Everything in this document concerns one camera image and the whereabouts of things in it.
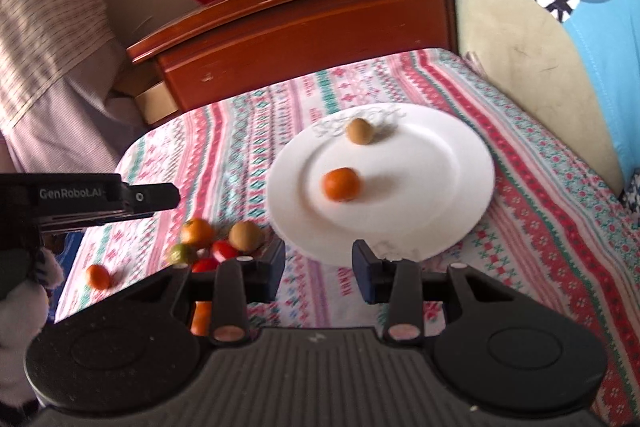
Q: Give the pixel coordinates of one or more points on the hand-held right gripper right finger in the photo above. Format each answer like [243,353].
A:
[362,273]

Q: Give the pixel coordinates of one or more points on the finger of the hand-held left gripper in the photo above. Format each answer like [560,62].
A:
[152,197]

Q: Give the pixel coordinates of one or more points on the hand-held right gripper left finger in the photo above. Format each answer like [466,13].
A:
[275,268]

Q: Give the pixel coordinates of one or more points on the brown kiwi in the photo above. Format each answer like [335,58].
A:
[245,236]
[359,131]

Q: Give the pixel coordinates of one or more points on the red tomato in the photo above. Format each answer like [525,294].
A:
[224,250]
[205,265]

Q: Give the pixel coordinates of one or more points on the orange mandarin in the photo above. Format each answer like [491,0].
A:
[97,277]
[201,318]
[196,232]
[341,185]

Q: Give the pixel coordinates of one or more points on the green lime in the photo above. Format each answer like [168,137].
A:
[180,254]

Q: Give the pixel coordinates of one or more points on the white plate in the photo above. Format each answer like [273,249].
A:
[415,187]

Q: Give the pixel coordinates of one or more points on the lavender cloth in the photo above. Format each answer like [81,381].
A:
[65,127]

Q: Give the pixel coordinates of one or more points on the cardboard box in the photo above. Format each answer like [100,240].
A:
[157,106]

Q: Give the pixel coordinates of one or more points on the patterned pink blanket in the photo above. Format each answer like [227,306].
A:
[540,227]

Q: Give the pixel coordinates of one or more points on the wooden nightstand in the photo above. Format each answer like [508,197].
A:
[300,37]

